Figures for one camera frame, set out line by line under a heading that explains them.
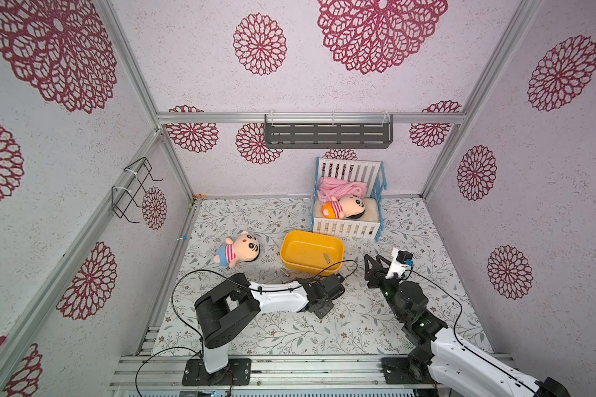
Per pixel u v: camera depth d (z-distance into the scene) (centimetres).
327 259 98
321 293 68
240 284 48
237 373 74
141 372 66
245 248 93
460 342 53
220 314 47
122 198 73
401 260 66
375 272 69
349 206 100
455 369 58
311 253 100
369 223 100
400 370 73
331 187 112
